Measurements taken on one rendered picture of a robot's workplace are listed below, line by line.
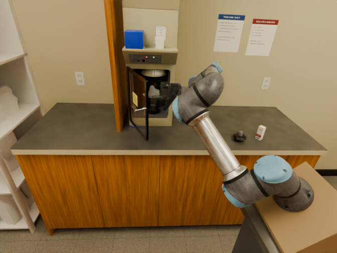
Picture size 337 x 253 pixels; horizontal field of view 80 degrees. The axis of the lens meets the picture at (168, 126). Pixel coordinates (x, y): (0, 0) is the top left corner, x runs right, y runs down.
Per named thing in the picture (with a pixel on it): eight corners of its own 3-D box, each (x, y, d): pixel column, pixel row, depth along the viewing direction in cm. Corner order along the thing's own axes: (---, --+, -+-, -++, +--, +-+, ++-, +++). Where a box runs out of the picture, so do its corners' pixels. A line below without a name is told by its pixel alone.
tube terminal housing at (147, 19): (132, 111, 174) (127, 7, 135) (169, 111, 176) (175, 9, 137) (129, 125, 152) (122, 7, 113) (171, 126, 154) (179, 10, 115)
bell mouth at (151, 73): (142, 69, 150) (142, 61, 147) (165, 70, 151) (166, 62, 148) (140, 76, 135) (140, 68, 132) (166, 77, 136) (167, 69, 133)
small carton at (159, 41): (154, 47, 121) (154, 36, 118) (162, 47, 122) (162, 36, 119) (155, 48, 117) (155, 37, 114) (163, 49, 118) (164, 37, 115)
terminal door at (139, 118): (130, 120, 149) (127, 66, 128) (148, 142, 126) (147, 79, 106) (129, 121, 148) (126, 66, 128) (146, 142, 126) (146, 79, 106)
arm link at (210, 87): (217, 69, 76) (213, 57, 120) (194, 86, 80) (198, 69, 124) (234, 92, 78) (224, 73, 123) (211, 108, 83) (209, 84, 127)
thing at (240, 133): (230, 135, 146) (232, 128, 143) (242, 136, 147) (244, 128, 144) (234, 143, 138) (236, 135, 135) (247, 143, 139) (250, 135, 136)
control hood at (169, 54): (125, 61, 128) (124, 45, 123) (175, 64, 131) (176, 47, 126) (122, 66, 118) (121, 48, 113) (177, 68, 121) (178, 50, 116)
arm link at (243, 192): (272, 201, 73) (191, 81, 82) (235, 216, 79) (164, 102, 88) (270, 189, 84) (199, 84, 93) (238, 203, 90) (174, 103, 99)
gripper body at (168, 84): (159, 81, 116) (180, 82, 117) (159, 95, 121) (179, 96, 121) (160, 86, 110) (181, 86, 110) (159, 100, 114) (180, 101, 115)
